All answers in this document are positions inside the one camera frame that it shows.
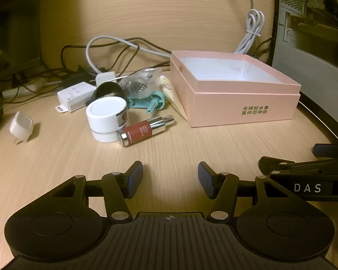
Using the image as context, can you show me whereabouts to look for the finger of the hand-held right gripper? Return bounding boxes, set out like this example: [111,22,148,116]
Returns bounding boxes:
[311,143,338,157]
[258,155,338,175]

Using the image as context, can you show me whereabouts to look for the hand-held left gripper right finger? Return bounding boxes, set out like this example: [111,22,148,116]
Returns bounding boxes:
[198,162,292,222]

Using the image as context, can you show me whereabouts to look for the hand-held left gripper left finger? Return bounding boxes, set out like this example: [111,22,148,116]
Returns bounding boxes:
[49,161,143,223]

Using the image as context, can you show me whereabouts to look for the pink cardboard box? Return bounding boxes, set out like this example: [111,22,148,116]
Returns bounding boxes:
[170,50,301,128]

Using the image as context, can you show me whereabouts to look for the red serum bottle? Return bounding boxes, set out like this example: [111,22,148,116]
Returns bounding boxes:
[117,115,176,148]

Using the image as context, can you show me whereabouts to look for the white cream jar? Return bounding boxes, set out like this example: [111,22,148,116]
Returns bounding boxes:
[86,97,129,143]

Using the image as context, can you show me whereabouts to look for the teal plastic toy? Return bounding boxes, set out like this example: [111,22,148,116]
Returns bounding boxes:
[126,89,166,113]

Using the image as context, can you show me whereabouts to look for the clear plastic bag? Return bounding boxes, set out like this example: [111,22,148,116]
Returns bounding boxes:
[121,67,162,100]

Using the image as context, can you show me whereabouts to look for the cream cone-shaped tube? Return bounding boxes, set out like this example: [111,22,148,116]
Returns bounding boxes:
[158,75,190,122]

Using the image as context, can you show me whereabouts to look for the computer case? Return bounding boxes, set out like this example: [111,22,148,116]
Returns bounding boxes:
[267,0,338,97]

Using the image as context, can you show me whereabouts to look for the small white carton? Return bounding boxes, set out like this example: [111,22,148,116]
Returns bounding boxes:
[57,81,97,113]

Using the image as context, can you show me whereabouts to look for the white cube charger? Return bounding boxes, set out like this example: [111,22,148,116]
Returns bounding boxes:
[96,72,117,87]

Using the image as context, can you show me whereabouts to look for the black power adapter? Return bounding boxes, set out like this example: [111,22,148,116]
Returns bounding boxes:
[62,67,98,87]

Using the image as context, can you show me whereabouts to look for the white plug adapter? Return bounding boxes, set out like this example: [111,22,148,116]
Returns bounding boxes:
[9,111,34,144]

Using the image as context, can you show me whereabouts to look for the white power strip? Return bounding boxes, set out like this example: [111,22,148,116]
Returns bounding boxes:
[1,79,63,98]

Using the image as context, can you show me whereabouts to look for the black monitor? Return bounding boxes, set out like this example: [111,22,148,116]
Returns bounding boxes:
[0,0,43,83]

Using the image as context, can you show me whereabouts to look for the black cables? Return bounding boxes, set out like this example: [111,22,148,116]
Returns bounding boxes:
[61,38,172,75]

